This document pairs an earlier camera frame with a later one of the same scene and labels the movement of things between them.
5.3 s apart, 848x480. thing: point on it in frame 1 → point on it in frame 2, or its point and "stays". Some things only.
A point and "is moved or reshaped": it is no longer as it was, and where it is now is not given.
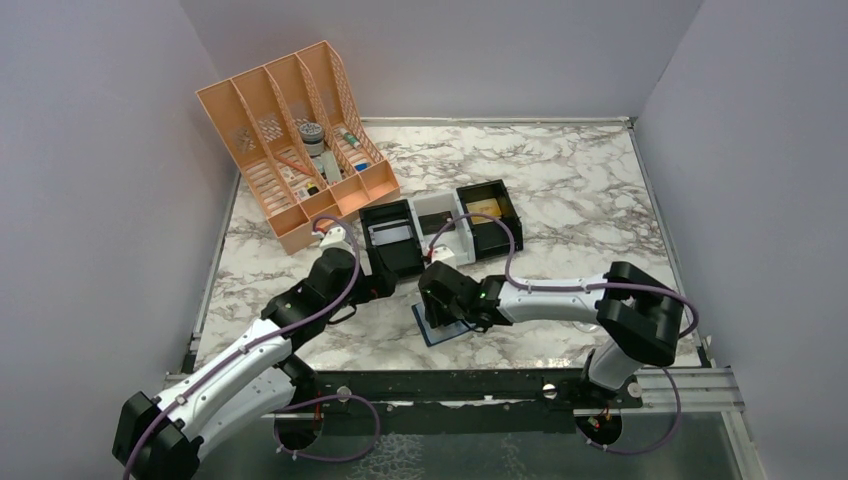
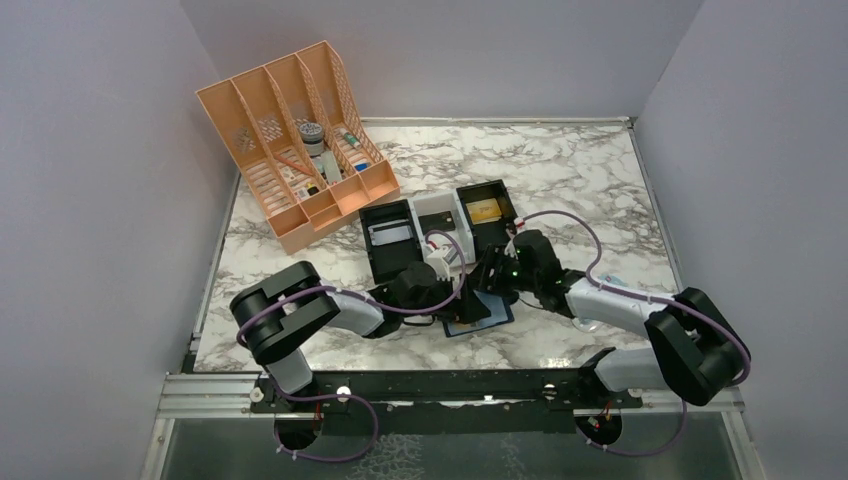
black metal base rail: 454,402 stays
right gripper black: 437,304 → 495,271
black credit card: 432,223 stays
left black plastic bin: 393,229 stays
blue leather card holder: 439,334 is moved or reshaped
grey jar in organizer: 313,137 stays
